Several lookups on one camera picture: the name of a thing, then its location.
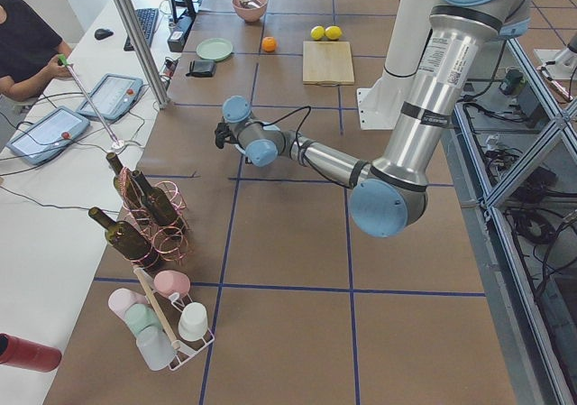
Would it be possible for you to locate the orange fruit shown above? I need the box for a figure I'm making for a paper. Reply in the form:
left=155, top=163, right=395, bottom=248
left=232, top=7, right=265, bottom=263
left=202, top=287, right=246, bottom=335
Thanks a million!
left=261, top=36, right=278, bottom=53

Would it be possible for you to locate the white wire cup rack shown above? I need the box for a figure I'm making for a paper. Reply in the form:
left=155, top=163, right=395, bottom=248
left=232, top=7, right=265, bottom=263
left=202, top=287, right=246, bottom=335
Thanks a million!
left=133, top=268, right=215, bottom=372

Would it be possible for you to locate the mint green cup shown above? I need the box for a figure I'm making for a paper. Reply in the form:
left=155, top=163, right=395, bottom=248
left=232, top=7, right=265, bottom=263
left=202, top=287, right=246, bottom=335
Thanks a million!
left=124, top=303, right=161, bottom=336

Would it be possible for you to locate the pale pink cup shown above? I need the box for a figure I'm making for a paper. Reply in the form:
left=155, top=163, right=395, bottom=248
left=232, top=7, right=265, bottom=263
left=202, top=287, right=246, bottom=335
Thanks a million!
left=108, top=288, right=148, bottom=320

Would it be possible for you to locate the white cup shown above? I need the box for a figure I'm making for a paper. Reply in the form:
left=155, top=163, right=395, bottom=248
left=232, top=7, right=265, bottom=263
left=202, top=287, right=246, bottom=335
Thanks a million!
left=178, top=302, right=208, bottom=342

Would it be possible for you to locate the copper wire bottle rack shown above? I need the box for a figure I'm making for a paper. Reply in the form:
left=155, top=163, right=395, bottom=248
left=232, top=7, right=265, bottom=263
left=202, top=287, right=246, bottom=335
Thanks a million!
left=114, top=167, right=189, bottom=265

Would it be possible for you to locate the black computer box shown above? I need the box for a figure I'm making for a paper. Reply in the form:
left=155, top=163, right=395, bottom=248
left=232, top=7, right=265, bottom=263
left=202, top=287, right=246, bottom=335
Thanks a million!
left=167, top=14, right=193, bottom=53

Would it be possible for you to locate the wooden rack handle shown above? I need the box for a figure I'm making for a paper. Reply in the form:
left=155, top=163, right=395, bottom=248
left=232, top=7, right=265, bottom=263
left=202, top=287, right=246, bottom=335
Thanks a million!
left=133, top=268, right=180, bottom=351

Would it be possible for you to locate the dark wine bottle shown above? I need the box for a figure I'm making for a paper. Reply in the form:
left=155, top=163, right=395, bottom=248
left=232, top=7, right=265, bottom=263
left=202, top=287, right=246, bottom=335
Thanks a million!
left=88, top=207, right=163, bottom=272
left=132, top=170, right=186, bottom=235
left=105, top=152, right=142, bottom=212

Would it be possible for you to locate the dark grey folded cloth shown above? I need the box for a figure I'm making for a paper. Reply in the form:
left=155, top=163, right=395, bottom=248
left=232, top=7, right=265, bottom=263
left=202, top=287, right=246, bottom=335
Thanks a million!
left=186, top=60, right=216, bottom=78

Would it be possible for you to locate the yellow lemon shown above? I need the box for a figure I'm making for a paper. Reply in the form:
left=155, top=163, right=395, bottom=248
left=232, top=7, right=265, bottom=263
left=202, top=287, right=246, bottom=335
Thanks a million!
left=310, top=25, right=325, bottom=41
left=325, top=25, right=343, bottom=41

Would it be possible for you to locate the person's hand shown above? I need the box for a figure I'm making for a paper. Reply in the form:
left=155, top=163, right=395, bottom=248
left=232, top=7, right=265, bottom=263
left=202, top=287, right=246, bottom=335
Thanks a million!
left=41, top=54, right=71, bottom=79

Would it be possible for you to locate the aluminium frame post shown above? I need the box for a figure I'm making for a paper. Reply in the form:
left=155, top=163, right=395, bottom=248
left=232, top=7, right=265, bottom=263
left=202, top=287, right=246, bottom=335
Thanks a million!
left=113, top=0, right=169, bottom=109

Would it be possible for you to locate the grey cup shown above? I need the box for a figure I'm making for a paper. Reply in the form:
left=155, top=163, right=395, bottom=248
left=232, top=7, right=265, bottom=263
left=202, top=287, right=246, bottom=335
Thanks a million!
left=136, top=326, right=176, bottom=371

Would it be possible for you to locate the teach pendant near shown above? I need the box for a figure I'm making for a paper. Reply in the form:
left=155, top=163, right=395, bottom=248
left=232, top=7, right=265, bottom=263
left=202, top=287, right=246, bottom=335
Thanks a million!
left=7, top=106, right=89, bottom=165

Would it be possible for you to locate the green plate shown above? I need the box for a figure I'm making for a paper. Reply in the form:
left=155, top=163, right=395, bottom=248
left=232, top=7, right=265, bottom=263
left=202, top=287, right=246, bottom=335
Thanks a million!
left=196, top=38, right=234, bottom=61

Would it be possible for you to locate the pink bowl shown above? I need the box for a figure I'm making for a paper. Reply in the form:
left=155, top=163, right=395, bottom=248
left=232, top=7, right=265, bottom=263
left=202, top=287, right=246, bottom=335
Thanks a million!
left=232, top=0, right=268, bottom=23

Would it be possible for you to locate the dark wine bottle back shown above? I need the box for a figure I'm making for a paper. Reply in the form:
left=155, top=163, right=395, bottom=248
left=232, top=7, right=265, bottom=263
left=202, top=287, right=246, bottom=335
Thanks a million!
left=132, top=170, right=186, bottom=235

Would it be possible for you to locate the light blue plate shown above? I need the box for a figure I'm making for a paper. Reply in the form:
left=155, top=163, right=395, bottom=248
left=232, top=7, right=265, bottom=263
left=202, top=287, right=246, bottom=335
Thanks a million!
left=235, top=124, right=282, bottom=166

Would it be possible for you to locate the black computer mouse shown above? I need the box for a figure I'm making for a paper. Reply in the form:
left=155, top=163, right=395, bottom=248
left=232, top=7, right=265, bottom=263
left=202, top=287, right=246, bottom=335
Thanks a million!
left=94, top=28, right=114, bottom=41

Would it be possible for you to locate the dark wine bottle front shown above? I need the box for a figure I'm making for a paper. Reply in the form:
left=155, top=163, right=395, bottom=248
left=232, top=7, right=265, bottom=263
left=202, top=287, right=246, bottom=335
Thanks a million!
left=88, top=207, right=163, bottom=272

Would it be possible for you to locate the yellow lemon left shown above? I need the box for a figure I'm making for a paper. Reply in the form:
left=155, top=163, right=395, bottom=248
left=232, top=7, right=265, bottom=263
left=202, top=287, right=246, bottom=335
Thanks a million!
left=310, top=25, right=325, bottom=41

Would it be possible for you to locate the yellow lemon right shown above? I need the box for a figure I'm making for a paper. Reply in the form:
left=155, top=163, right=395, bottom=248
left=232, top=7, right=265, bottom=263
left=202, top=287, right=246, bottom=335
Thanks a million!
left=325, top=25, right=343, bottom=41

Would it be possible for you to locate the wooden cutting board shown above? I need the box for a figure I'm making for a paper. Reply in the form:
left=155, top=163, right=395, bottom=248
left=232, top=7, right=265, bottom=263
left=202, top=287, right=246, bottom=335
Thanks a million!
left=302, top=41, right=355, bottom=85

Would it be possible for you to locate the metal scoop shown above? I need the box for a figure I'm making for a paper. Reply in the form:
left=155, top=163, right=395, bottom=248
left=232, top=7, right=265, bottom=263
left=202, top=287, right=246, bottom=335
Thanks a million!
left=233, top=0, right=266, bottom=9

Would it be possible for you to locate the black keyboard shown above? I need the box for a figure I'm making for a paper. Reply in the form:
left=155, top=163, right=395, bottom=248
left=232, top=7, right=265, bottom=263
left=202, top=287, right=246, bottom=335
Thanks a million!
left=134, top=8, right=159, bottom=47

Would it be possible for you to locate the pink rod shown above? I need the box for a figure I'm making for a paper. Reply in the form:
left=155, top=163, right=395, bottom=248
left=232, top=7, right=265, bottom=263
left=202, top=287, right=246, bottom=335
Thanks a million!
left=58, top=53, right=126, bottom=153

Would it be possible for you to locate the red thermos bottle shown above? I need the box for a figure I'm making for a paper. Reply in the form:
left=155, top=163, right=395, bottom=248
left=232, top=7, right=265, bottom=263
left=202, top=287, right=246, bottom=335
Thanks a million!
left=1, top=333, right=62, bottom=373

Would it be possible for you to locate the person in black shirt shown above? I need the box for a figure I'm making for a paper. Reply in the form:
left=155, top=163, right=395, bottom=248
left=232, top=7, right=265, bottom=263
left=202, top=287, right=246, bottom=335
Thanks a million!
left=1, top=0, right=71, bottom=102

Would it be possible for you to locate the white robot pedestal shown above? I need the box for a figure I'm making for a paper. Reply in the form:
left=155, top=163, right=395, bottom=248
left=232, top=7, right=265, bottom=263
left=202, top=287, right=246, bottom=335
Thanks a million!
left=357, top=0, right=436, bottom=130

